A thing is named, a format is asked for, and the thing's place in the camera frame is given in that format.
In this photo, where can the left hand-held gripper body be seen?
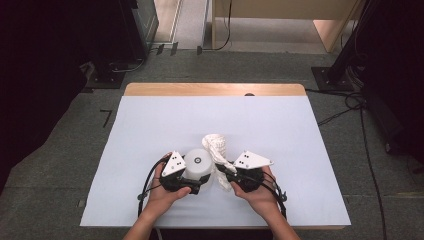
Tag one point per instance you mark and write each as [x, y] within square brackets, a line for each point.
[173, 166]

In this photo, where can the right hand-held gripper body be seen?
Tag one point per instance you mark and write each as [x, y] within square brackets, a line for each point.
[250, 173]

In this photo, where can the white waffle cloth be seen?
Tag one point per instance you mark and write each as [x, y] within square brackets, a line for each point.
[216, 145]

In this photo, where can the person's right hand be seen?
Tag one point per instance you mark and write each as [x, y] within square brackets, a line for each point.
[263, 200]

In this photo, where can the person's left hand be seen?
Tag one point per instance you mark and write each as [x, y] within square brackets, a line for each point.
[160, 200]

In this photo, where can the black table grommet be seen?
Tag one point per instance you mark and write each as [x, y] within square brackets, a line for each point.
[249, 95]

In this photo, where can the wooden table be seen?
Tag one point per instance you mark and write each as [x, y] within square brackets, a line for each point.
[213, 89]

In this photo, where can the black stand base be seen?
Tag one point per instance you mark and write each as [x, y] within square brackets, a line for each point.
[106, 80]
[328, 81]

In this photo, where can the dark glass-front cabinet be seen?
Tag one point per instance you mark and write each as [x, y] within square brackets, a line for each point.
[143, 23]

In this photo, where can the dark curtain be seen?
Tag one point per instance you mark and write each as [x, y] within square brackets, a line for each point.
[396, 66]
[40, 83]

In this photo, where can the light wooden desk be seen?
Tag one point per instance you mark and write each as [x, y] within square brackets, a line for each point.
[283, 9]

